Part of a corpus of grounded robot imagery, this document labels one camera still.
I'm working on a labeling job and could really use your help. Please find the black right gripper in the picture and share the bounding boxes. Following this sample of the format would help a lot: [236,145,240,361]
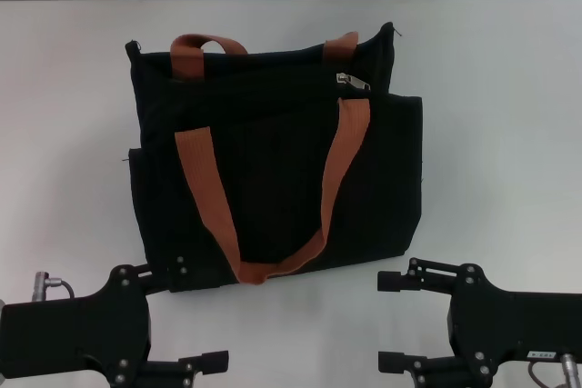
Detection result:
[376,256,582,388]

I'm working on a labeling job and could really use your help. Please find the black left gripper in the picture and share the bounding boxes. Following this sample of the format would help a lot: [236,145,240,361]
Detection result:
[0,254,230,388]

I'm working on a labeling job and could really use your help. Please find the black food bag orange straps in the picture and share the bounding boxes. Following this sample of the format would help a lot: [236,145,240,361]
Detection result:
[125,21,426,295]

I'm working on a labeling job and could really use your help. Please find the silver zipper pull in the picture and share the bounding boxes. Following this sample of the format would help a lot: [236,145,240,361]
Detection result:
[335,71,374,94]

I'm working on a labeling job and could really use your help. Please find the right gripper grey cable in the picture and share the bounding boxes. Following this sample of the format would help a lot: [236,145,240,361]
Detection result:
[528,352,582,388]

